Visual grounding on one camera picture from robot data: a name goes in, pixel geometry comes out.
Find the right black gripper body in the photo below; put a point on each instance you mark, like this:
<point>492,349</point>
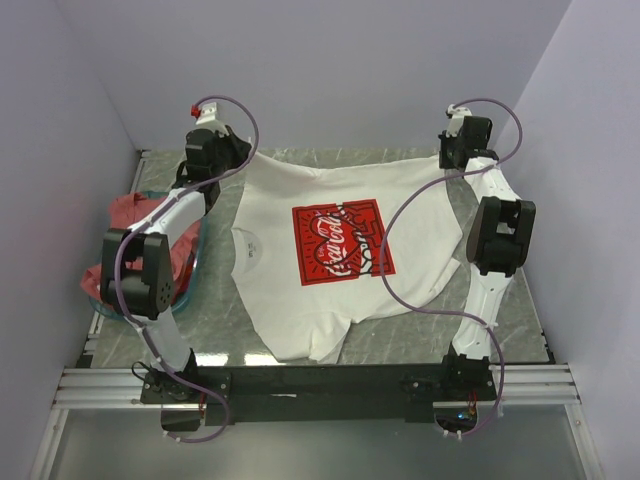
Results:
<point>448,148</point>

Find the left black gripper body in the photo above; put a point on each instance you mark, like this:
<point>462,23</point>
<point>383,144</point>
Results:
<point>230,154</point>

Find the white Coca-Cola t-shirt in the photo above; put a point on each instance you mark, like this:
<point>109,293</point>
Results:
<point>319,250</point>

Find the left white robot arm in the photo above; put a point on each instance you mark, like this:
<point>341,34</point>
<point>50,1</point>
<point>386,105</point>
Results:
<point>136,277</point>

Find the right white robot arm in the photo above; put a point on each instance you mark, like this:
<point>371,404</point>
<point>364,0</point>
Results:
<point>497,244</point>

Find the red t-shirt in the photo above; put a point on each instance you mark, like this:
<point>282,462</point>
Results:
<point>129,209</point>

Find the teal plastic basket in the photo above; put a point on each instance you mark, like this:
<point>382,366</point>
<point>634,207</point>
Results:
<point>183,300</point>

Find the black base beam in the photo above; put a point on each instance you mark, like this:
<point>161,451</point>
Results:
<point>322,393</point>

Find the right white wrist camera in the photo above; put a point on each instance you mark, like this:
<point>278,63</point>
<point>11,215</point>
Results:
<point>456,116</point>

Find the aluminium frame rail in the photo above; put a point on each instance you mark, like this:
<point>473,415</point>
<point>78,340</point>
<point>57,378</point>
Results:
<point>112,389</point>

